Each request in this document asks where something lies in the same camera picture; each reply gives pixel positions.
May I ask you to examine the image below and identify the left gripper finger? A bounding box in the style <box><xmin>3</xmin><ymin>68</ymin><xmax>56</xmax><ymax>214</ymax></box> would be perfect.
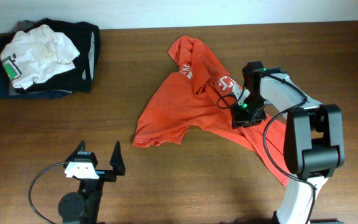
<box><xmin>68</xmin><ymin>141</ymin><xmax>86</xmax><ymax>162</ymax></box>
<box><xmin>109</xmin><ymin>141</ymin><xmax>126</xmax><ymax>176</ymax></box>

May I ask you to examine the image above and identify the red orange t-shirt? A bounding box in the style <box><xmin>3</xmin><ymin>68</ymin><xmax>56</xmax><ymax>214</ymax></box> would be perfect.
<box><xmin>133</xmin><ymin>36</ymin><xmax>289</xmax><ymax>185</ymax></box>

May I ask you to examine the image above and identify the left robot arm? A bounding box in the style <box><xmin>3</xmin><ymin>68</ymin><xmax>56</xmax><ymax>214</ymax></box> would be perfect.
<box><xmin>58</xmin><ymin>141</ymin><xmax>126</xmax><ymax>224</ymax></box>

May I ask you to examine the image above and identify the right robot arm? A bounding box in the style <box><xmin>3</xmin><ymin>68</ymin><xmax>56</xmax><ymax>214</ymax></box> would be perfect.
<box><xmin>231</xmin><ymin>61</ymin><xmax>345</xmax><ymax>224</ymax></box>

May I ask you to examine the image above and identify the white t-shirt with green print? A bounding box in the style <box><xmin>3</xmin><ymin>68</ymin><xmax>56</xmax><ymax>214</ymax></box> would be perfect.
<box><xmin>0</xmin><ymin>24</ymin><xmax>80</xmax><ymax>90</ymax></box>

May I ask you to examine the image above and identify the black folded garment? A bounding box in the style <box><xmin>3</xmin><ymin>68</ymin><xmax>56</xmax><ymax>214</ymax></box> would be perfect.
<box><xmin>0</xmin><ymin>19</ymin><xmax>100</xmax><ymax>94</ymax></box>

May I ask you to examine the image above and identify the dark navy folded garment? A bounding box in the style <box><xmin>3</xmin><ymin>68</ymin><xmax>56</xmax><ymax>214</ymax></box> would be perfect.
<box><xmin>0</xmin><ymin>61</ymin><xmax>73</xmax><ymax>100</ymax></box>

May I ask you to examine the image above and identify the grey folded garment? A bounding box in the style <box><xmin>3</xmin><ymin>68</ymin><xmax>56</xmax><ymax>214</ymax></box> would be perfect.
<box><xmin>11</xmin><ymin>20</ymin><xmax>36</xmax><ymax>32</ymax></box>

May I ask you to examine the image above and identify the left black cable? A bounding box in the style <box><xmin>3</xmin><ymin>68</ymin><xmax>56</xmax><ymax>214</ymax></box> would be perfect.
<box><xmin>27</xmin><ymin>161</ymin><xmax>69</xmax><ymax>224</ymax></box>

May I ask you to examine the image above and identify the black cable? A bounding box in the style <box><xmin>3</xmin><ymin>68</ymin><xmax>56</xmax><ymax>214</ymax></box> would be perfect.
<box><xmin>216</xmin><ymin>70</ymin><xmax>318</xmax><ymax>224</ymax></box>
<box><xmin>27</xmin><ymin>161</ymin><xmax>69</xmax><ymax>224</ymax></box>

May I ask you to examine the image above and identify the right black cable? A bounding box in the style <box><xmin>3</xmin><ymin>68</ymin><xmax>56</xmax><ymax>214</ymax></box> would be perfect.
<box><xmin>216</xmin><ymin>70</ymin><xmax>318</xmax><ymax>224</ymax></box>

